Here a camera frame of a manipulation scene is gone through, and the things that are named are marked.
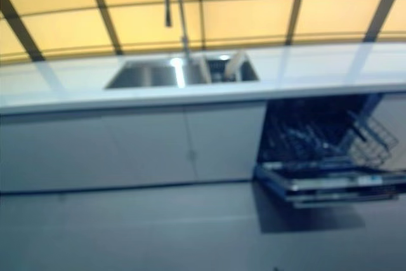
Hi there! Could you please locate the built-in dishwasher with open door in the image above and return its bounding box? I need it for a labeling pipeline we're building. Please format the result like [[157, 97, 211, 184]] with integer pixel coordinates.
[[252, 92, 406, 211]]

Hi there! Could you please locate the yellow window with dark frame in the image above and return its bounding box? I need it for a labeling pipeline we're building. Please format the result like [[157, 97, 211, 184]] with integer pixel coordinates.
[[0, 0, 406, 66]]

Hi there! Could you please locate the chrome gooseneck kitchen faucet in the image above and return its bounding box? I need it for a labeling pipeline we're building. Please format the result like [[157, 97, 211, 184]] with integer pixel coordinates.
[[162, 0, 193, 63]]

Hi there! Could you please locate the grey wire dishwasher basket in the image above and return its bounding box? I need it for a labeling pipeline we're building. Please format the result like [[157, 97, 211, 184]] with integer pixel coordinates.
[[346, 110, 400, 166]]

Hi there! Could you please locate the narrow white cabinet door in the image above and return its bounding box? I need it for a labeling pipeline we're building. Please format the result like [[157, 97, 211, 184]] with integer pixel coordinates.
[[185, 103, 268, 187]]

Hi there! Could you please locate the wide white cabinet door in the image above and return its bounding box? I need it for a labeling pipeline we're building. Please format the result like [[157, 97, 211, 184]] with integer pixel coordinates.
[[0, 105, 192, 193]]

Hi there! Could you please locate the black dish drying rack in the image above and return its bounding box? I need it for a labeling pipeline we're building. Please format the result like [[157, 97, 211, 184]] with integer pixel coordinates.
[[206, 56, 242, 84]]

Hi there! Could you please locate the dark wire dishwasher rack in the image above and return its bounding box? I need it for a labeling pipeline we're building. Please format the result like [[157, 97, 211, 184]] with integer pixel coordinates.
[[265, 98, 381, 164]]

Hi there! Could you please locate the stainless steel sink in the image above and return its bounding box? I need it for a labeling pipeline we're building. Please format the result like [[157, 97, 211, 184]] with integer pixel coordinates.
[[103, 51, 261, 91]]

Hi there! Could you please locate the cream round plate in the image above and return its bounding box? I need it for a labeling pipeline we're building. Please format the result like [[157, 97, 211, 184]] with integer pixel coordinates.
[[223, 50, 247, 77], [202, 57, 213, 83]]

